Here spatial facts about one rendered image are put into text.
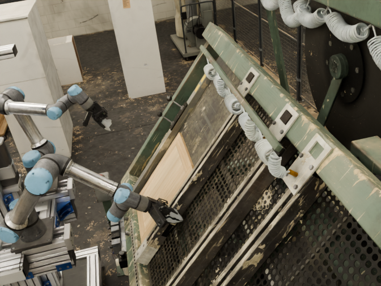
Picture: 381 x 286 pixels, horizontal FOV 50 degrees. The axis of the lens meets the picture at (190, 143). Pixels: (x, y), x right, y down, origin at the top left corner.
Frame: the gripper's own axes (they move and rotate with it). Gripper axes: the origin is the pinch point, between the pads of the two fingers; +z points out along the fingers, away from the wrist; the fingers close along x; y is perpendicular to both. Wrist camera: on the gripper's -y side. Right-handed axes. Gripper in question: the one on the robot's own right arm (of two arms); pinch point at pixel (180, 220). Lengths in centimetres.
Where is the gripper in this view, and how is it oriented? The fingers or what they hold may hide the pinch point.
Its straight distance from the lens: 210.0
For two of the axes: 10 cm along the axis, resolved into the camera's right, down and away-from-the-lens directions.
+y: -1.8, -4.8, 8.6
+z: 8.3, 3.9, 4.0
